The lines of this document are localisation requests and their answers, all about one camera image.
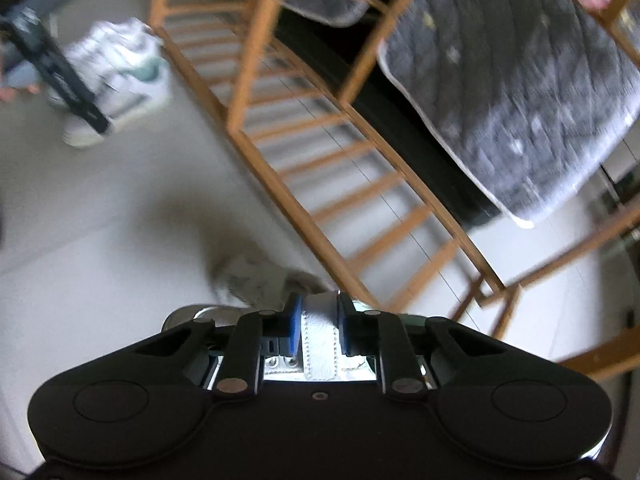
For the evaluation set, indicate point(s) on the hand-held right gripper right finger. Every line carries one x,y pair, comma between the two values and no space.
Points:
345,325

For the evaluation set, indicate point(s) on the white sneaker mint lining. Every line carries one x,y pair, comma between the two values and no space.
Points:
135,60
317,340

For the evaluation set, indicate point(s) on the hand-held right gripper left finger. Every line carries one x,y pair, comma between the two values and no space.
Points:
294,325

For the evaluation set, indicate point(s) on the wooden shoe rack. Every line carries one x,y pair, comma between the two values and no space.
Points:
257,60

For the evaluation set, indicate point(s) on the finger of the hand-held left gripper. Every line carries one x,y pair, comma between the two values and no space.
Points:
82,97

